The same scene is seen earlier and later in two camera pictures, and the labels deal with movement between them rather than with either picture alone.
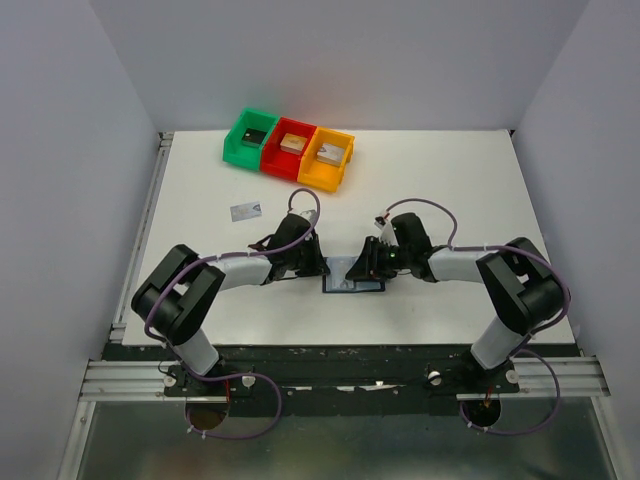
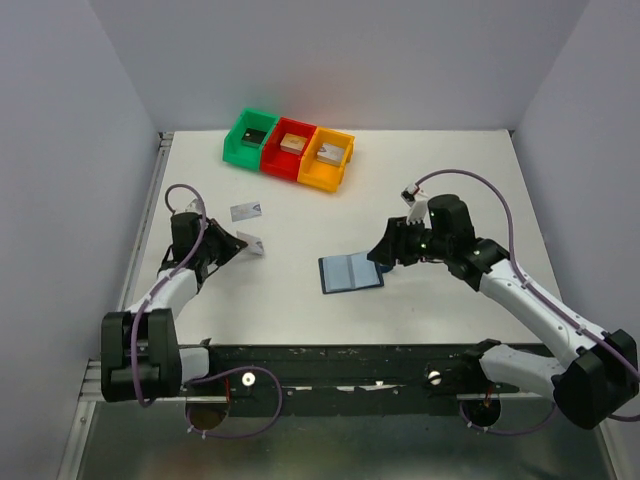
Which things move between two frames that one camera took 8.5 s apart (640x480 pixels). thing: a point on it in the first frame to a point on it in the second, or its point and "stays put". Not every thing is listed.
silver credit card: x=244 y=212 stays put
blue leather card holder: x=336 y=282 stays put
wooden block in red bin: x=293 y=143 stays put
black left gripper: x=319 y=265 to x=232 y=245
